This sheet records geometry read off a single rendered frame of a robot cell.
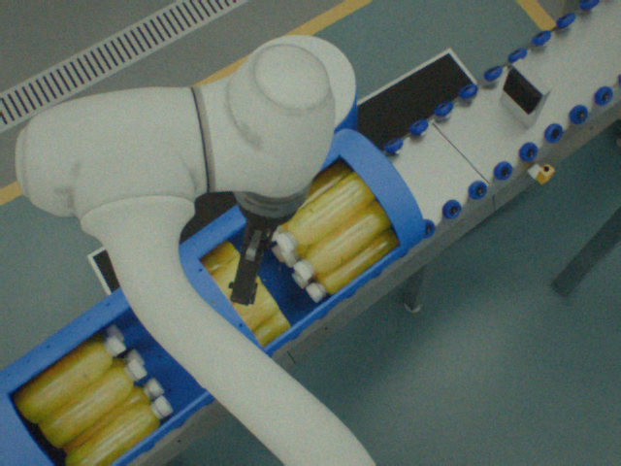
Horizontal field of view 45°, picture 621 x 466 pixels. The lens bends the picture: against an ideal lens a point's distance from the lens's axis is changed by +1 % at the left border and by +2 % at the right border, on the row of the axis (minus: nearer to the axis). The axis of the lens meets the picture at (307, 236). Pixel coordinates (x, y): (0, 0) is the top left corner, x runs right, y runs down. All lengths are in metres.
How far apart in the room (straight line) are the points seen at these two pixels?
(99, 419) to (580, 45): 1.40
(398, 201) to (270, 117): 0.81
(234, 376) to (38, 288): 2.25
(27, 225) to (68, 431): 1.52
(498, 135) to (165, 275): 1.28
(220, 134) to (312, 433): 0.27
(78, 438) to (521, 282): 1.64
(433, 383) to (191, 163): 1.98
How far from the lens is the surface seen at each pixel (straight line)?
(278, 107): 0.65
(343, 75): 1.76
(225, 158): 0.68
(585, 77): 1.96
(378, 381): 2.56
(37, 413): 1.52
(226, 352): 0.65
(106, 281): 2.62
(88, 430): 1.59
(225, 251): 1.48
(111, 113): 0.69
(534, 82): 1.74
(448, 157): 1.79
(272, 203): 0.78
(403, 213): 1.44
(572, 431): 2.64
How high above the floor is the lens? 2.53
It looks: 70 degrees down
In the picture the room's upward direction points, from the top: 10 degrees counter-clockwise
